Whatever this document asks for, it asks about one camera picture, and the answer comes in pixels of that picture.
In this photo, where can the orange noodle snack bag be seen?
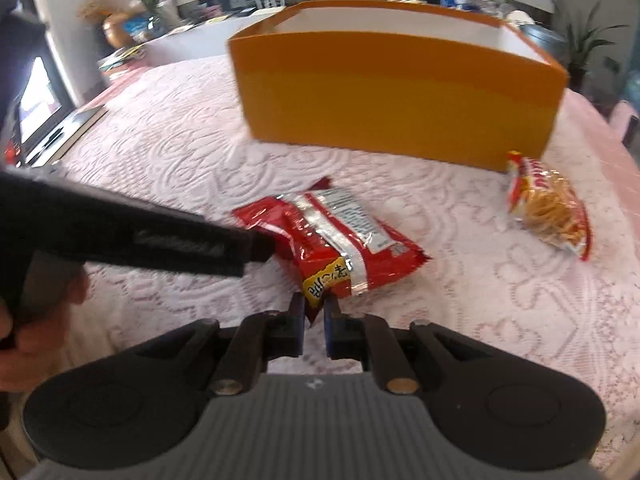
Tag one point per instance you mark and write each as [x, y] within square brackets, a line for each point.
[545, 203]

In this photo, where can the pink small heater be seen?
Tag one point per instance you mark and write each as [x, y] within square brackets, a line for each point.
[620, 118]

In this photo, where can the grey metal trash can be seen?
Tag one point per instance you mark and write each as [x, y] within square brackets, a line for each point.
[549, 40]

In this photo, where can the orange gourd vase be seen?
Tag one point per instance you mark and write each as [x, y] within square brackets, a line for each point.
[115, 32]

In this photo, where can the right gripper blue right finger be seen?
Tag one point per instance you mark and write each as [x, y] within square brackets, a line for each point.
[344, 335]

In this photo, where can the orange cardboard box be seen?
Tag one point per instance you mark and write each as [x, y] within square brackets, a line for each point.
[397, 78]

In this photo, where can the white tv console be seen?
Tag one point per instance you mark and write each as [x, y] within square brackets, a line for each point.
[202, 41]

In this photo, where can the red chip bag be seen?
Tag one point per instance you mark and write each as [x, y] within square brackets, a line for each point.
[330, 242]

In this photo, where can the person's left hand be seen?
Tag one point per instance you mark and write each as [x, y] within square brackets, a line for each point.
[38, 344]

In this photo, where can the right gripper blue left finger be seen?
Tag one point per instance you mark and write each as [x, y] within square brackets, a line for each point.
[288, 329]

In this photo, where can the tall leafy floor plant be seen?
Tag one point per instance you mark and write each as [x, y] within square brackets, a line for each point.
[583, 36]

